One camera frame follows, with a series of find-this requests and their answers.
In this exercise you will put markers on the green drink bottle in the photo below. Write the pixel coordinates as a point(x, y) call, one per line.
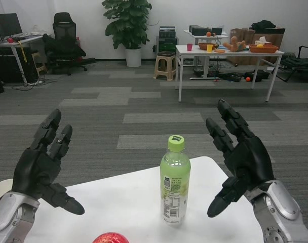
point(175, 177)

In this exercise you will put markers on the black bag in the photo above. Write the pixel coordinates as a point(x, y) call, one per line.
point(263, 24)

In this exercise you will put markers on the orange ball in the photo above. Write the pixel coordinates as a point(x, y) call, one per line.
point(248, 79)

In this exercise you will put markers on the small white table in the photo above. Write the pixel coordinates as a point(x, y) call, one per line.
point(204, 34)

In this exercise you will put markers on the black office chair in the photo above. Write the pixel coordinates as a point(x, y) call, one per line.
point(65, 43)

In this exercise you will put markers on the yellow plastic cup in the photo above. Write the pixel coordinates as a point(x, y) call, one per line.
point(209, 47)

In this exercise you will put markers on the black folding chair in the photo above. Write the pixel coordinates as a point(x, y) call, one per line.
point(295, 63)

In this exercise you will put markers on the black computer monitor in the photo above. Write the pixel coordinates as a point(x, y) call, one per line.
point(7, 24)

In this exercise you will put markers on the pink plastic cup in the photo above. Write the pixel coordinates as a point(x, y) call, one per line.
point(189, 47)

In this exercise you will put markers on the small orange basket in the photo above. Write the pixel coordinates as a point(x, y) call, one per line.
point(206, 45)

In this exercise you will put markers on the small red object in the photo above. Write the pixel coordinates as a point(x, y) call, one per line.
point(10, 40)

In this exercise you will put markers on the orange plush toy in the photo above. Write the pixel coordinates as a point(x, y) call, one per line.
point(235, 43)

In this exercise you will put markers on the beige plastic stool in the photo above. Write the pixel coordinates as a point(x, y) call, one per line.
point(165, 65)

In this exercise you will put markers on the brown cardboard box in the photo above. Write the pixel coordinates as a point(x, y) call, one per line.
point(268, 38)

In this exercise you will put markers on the white folding table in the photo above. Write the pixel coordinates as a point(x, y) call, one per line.
point(227, 60)

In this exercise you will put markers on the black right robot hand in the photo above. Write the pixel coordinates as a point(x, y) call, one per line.
point(247, 162)

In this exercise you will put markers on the potted green plant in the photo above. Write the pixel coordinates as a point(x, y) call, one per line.
point(127, 22)

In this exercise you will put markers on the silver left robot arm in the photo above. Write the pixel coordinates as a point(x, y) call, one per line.
point(8, 217)

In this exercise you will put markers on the red apple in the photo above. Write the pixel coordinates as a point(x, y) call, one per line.
point(110, 238)

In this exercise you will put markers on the large orange basket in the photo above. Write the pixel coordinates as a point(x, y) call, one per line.
point(263, 48)

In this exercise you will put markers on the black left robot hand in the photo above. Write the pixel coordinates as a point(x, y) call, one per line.
point(35, 169)

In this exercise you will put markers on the black crate stack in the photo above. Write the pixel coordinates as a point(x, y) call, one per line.
point(167, 38)

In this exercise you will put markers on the white desk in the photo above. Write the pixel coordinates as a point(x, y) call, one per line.
point(12, 50)

